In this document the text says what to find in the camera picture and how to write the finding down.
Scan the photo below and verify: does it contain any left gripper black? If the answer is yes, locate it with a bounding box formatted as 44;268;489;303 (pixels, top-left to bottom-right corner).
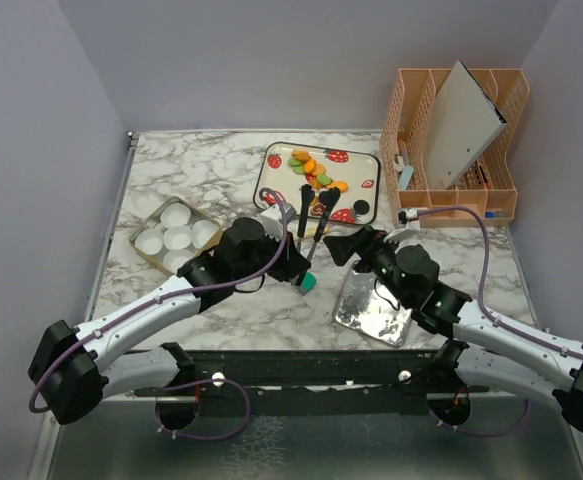
234;227;311;282

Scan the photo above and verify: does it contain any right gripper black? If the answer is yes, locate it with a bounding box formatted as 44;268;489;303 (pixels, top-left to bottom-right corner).
324;223;412;306

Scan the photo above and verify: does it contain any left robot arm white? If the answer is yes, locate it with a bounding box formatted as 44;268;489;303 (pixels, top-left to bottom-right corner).
28;217;311;425

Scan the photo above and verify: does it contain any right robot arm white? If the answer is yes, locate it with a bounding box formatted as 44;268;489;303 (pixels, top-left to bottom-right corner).
324;227;583;433

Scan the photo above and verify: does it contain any green grey eraser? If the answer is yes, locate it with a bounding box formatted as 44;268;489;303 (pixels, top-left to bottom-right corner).
295;272;317;295

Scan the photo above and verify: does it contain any black sandwich cookie right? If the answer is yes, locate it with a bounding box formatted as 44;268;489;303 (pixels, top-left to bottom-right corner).
352;200;370;215

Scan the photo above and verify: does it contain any strawberry pattern tray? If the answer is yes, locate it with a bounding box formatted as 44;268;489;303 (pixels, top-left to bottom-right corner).
253;142;381;225

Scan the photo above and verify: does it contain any brown heart cookie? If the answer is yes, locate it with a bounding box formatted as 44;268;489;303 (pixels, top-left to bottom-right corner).
310;203;326;218

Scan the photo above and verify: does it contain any silver tin lid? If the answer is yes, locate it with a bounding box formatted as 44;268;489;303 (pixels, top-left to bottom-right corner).
333;267;411;347

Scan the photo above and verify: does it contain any orange fish cookie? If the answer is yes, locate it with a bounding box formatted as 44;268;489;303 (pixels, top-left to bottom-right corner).
329;181;349;193

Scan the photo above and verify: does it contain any green macaron cookie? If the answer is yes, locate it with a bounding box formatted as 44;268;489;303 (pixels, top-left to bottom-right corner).
316;174;333;187

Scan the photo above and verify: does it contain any white paper cup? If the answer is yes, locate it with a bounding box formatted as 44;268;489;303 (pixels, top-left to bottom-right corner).
163;249;194;273
160;202;191;229
134;228;164;256
191;219;218;249
163;225;192;251

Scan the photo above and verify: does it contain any light blue eraser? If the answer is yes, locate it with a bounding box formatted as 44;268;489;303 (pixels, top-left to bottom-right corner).
398;165;414;190

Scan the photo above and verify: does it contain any cookie pile orange green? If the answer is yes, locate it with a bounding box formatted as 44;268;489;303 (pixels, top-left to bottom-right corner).
287;150;326;176

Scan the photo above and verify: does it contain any gold cookie tin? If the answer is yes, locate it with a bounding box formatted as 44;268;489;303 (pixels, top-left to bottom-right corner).
129;196;222;275

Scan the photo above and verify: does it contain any peach desk organizer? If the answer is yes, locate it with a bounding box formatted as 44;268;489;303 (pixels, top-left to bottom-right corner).
380;62;529;227

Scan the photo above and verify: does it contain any grey white board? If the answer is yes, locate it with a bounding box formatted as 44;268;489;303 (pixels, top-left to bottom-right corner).
422;60;507;190

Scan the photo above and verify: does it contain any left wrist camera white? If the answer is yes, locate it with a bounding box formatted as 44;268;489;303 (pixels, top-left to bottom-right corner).
260;202;296;240

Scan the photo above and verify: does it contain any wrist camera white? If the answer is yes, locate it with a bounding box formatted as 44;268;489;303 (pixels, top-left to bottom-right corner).
260;202;296;240
384;208;421;245

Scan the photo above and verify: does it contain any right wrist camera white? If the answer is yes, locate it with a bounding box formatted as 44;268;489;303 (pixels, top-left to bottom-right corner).
384;208;421;245

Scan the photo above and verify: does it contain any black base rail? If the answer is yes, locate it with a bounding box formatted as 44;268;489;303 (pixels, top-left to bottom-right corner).
68;342;547;416

